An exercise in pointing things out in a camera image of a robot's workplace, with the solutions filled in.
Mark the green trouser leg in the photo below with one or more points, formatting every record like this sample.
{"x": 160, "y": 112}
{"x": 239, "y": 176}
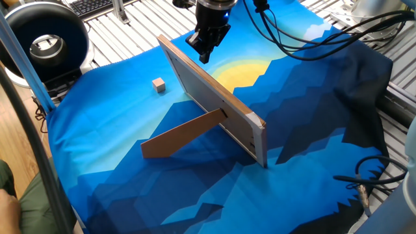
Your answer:
{"x": 35, "y": 208}

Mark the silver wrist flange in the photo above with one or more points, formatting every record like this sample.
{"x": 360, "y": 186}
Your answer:
{"x": 216, "y": 4}

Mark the wooden picture frame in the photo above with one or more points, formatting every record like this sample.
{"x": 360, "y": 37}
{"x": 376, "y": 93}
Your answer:
{"x": 211, "y": 94}

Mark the small wooden cube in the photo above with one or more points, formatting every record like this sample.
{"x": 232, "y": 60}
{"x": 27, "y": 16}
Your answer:
{"x": 158, "y": 85}

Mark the black round knob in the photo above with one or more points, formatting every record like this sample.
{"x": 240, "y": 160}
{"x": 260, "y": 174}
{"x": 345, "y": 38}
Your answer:
{"x": 182, "y": 3}

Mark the silver aluminium bracket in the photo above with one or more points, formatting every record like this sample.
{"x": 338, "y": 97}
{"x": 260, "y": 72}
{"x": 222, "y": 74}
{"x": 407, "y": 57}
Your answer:
{"x": 120, "y": 11}

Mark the black computer keyboard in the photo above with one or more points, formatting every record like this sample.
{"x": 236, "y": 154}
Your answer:
{"x": 91, "y": 6}

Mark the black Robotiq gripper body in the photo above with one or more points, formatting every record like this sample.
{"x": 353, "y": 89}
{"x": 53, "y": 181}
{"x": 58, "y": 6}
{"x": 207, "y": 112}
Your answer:
{"x": 213, "y": 19}

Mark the blue aluminium post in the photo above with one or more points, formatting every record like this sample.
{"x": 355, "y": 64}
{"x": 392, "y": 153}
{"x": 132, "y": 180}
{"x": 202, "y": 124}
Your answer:
{"x": 26, "y": 68}

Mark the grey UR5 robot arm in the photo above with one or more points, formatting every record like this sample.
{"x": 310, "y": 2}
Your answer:
{"x": 399, "y": 208}

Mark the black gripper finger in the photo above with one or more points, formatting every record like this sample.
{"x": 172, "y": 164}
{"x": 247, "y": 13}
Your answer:
{"x": 219, "y": 37}
{"x": 201, "y": 44}

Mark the person's bare hand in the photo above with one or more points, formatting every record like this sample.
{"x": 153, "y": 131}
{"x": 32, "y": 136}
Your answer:
{"x": 8, "y": 214}

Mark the blue mountain print cloth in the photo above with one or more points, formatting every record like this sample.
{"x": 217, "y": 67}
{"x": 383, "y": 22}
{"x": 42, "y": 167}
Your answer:
{"x": 113, "y": 113}

